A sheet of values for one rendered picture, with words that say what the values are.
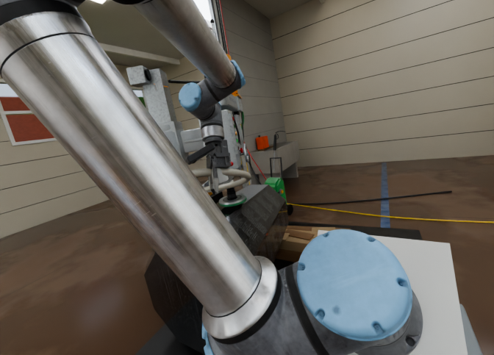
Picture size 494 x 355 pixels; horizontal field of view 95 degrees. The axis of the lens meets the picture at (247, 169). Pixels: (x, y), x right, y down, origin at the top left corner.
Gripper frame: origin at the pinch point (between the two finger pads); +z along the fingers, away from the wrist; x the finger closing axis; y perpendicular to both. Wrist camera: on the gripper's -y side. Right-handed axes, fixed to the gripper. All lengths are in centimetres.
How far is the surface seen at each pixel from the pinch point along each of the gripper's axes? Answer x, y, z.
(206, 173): -1.3, -2.4, -6.6
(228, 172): -0.4, 6.9, -6.6
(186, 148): 135, 11, -62
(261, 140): 322, 195, -140
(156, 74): 115, -13, -127
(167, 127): 127, -5, -80
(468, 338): -48, 41, 44
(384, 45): 183, 452, -305
